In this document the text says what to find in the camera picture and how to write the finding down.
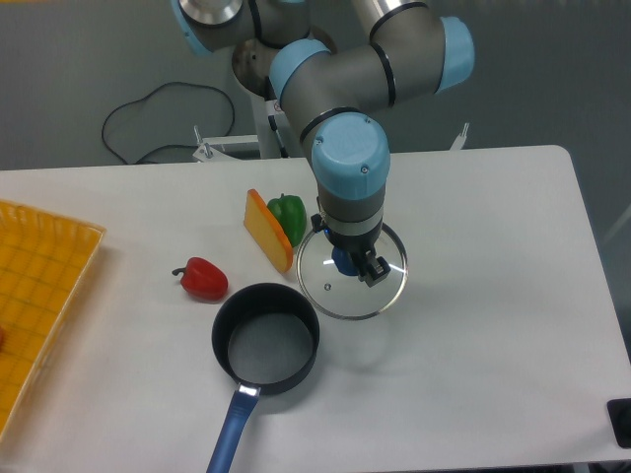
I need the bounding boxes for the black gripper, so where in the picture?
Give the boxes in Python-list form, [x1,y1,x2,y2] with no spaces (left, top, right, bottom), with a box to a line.
[311,211,387,288]

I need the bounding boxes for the glass lid blue knob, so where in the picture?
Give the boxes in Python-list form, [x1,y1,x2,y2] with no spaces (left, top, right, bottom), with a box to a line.
[296,225,408,320]

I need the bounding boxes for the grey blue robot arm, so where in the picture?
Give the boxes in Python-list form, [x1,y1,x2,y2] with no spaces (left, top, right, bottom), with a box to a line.
[172,1,475,286]

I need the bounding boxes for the green toy bell pepper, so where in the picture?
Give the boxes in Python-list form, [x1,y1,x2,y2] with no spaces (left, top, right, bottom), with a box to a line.
[267,194,307,247]

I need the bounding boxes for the orange toy bread slice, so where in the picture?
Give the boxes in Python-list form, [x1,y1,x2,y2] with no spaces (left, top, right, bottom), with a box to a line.
[244,189,294,273]

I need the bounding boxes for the red toy bell pepper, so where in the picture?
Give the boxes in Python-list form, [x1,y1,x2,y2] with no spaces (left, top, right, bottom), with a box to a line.
[172,257,229,302]

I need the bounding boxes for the black device at table edge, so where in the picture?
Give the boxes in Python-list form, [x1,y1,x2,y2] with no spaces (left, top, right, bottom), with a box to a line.
[606,398,631,449]

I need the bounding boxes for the yellow plastic basket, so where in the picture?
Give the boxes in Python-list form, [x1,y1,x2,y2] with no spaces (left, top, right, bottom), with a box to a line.
[1,200,106,437]

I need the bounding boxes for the black saucepan blue handle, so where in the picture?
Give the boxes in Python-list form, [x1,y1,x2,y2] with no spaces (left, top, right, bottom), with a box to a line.
[207,283,320,472]

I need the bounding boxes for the black cable on floor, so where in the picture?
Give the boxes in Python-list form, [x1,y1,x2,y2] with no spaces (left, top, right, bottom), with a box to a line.
[101,81,237,166]

